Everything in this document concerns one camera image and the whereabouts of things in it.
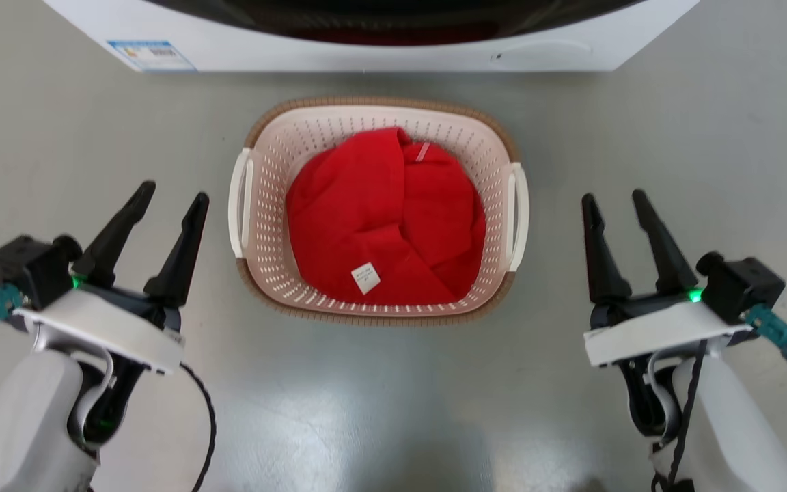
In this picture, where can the dark round washer door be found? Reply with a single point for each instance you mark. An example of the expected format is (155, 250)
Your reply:
(393, 17)

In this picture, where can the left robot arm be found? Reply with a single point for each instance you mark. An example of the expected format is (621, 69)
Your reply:
(18, 424)

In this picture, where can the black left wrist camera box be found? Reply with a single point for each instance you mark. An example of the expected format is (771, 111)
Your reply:
(28, 266)

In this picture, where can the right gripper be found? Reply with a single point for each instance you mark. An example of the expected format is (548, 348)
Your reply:
(653, 331)

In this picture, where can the blue energy label sticker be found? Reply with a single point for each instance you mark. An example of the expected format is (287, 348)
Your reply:
(152, 56)

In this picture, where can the teal right camera connector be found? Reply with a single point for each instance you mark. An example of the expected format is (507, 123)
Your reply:
(772, 329)

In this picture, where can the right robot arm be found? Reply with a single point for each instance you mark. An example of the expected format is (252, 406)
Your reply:
(735, 424)

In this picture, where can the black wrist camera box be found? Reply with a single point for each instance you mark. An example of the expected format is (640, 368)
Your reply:
(28, 266)
(742, 283)

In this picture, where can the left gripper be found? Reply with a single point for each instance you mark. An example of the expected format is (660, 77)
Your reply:
(106, 328)

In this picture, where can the red garment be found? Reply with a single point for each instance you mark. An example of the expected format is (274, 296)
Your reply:
(366, 205)

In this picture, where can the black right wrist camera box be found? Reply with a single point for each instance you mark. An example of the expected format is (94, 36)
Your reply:
(742, 283)

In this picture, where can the white front-load washing machine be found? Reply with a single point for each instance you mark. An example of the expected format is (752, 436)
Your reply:
(639, 34)

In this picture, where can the beige perforated laundry basket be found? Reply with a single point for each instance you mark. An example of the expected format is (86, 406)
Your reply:
(265, 205)

